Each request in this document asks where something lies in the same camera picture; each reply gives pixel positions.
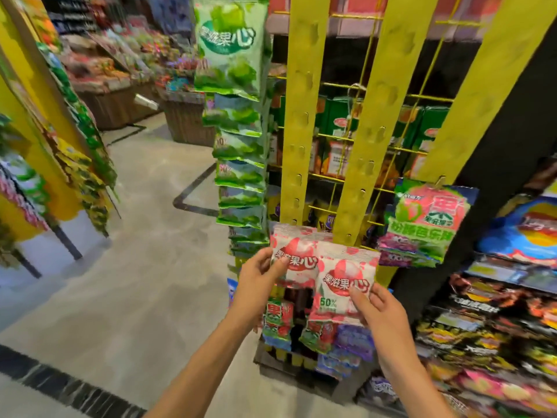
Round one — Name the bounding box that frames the person's left forearm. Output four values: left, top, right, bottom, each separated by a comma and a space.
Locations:
144, 315, 258, 418

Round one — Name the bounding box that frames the row of green boxes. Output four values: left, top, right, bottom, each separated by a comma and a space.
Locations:
270, 95, 451, 179

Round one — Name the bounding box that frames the person's left hand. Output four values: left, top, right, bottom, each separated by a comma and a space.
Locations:
227, 247, 290, 332

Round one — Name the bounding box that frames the wooden display bin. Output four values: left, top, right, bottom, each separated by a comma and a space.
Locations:
72, 77, 162, 131

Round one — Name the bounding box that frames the yellow stand with hanging packets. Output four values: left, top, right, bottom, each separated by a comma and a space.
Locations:
0, 0, 119, 279

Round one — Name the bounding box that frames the wicker display bin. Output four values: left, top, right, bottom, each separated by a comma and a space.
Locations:
158, 88, 217, 147

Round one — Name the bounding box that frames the yellow hanging display strip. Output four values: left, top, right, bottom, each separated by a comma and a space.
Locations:
332, 0, 430, 247
280, 0, 332, 227
415, 0, 557, 186

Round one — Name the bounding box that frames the red green small snack packet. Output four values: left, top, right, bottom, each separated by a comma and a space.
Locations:
262, 298, 296, 352
299, 317, 340, 355

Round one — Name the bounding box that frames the purple snack packet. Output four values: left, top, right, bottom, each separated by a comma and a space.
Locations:
334, 325, 376, 363

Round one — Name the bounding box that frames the blue snack packet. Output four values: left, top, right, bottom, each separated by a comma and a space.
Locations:
315, 352, 363, 381

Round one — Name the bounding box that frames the yellow wire rack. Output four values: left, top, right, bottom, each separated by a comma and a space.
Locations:
266, 0, 484, 231

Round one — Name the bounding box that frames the green pink mixed snack packet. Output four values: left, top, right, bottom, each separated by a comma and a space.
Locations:
377, 178, 480, 269

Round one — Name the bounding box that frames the column of green snack packets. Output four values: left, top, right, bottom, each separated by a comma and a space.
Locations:
193, 0, 274, 262

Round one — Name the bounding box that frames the person's right hand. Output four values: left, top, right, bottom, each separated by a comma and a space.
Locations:
348, 282, 421, 371

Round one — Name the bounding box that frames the person's right forearm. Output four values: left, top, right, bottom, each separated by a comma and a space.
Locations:
379, 356, 455, 418

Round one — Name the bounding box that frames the shelf of colourful snack bags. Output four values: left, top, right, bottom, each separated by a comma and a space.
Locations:
356, 156, 557, 418

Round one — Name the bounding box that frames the red white snack packet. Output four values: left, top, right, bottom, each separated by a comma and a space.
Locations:
269, 224, 334, 290
310, 241, 382, 323

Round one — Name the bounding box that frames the pile of assorted background snacks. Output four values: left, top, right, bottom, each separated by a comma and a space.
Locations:
59, 15, 205, 94

